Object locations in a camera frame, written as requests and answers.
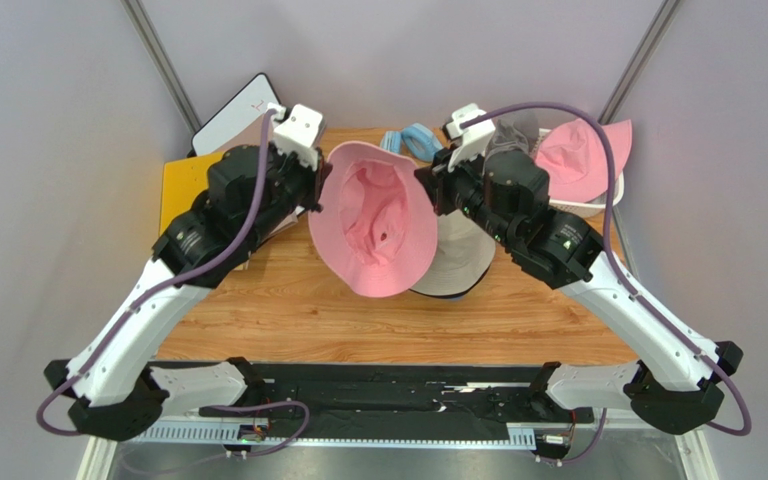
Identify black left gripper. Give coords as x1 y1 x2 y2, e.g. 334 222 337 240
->
245 139 333 246

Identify beige bucket hat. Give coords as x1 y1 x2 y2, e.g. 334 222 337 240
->
410 211 496 295

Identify pink and beige reversible hat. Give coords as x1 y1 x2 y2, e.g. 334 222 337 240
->
309 141 438 298

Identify black bucket hat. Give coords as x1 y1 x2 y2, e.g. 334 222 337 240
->
414 267 490 300

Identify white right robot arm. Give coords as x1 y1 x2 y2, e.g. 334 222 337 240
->
415 149 743 435

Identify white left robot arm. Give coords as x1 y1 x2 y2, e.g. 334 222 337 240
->
44 143 330 441

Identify light blue headphones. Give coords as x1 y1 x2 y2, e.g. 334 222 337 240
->
379 123 443 163

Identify pink brown folder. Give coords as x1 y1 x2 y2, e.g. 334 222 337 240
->
252 135 306 250

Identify grey hat in basket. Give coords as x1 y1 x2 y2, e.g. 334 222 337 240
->
486 110 539 157

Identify yellow binder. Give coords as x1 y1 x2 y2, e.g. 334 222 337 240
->
158 152 223 234

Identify white perforated plastic basket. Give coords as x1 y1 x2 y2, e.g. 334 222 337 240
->
536 127 625 219

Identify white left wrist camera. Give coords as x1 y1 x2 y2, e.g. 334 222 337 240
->
268 103 326 172

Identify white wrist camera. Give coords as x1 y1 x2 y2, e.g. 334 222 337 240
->
442 103 496 172
268 103 326 172

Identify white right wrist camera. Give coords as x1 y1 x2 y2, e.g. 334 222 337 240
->
442 103 496 172

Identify white board black frame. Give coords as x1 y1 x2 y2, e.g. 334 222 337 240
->
188 73 279 157

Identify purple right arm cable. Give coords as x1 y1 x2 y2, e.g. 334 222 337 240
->
458 101 753 465

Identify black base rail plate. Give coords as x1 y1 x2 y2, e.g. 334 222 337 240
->
187 361 595 444

